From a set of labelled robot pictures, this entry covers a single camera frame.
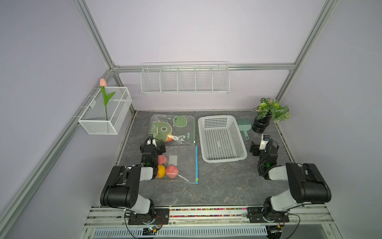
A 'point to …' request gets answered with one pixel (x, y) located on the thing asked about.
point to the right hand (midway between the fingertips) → (259, 141)
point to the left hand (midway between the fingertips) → (154, 141)
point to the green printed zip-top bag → (174, 129)
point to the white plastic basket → (221, 139)
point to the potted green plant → (268, 109)
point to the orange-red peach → (169, 138)
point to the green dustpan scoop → (244, 124)
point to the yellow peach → (161, 171)
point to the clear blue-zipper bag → (185, 158)
